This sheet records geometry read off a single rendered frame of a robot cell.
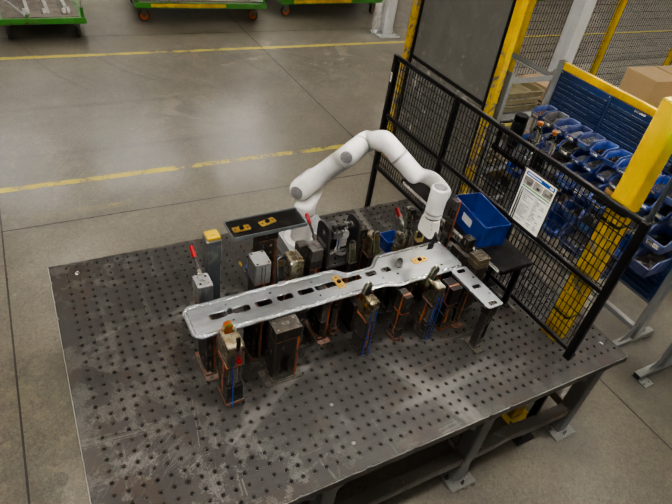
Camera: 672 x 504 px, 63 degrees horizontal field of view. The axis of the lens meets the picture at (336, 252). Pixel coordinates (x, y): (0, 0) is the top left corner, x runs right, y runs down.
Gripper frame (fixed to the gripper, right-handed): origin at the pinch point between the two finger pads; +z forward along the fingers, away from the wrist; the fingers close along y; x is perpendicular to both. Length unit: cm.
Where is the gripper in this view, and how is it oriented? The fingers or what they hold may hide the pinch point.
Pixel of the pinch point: (424, 241)
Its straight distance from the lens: 271.8
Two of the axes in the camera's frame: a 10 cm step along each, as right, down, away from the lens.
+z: -1.3, 7.7, 6.2
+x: 8.7, -2.1, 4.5
